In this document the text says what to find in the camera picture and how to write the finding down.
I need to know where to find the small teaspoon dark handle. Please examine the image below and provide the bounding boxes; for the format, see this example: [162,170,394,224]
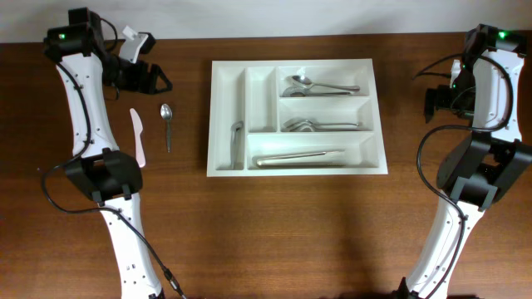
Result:
[160,104,173,153]

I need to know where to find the pink plastic knife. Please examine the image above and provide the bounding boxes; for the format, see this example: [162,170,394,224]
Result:
[130,108,146,168]

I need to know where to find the large metal spoon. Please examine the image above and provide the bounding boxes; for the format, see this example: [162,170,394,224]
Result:
[289,75,361,92]
[282,86,352,97]

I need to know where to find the metal tongs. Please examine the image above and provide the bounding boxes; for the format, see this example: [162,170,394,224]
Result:
[254,150,347,168]

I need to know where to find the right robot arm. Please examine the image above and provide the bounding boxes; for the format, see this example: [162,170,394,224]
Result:
[392,24,531,298]

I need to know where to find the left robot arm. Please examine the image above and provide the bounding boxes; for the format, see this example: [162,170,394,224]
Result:
[44,7,173,298]

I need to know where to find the metal fork in tray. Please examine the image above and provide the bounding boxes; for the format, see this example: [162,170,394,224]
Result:
[286,120,359,132]
[282,117,361,130]

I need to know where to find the white plastic cutlery tray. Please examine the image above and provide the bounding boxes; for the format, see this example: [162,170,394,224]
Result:
[207,59,388,177]

